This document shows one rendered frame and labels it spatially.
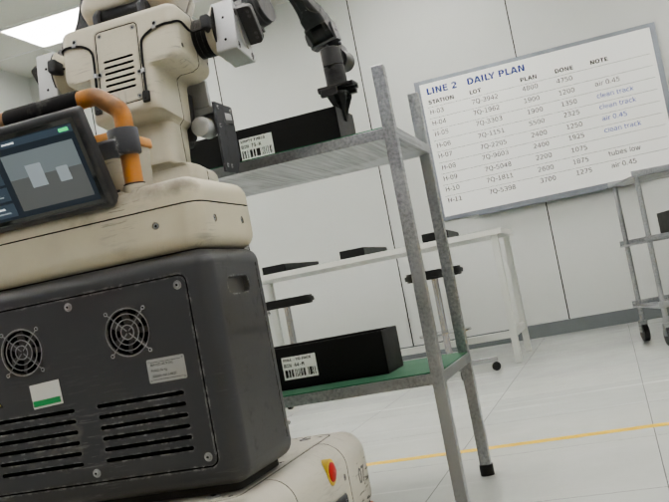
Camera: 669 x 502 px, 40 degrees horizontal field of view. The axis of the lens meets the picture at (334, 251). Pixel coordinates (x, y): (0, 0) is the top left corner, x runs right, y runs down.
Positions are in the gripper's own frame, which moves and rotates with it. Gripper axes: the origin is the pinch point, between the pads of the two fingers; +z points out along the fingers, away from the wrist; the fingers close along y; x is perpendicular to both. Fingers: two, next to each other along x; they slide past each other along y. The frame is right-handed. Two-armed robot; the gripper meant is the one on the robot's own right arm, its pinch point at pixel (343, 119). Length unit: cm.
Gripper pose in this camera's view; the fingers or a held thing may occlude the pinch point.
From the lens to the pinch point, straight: 252.3
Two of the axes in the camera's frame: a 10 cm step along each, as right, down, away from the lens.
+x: -2.8, 0.2, -9.6
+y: -9.4, 2.0, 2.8
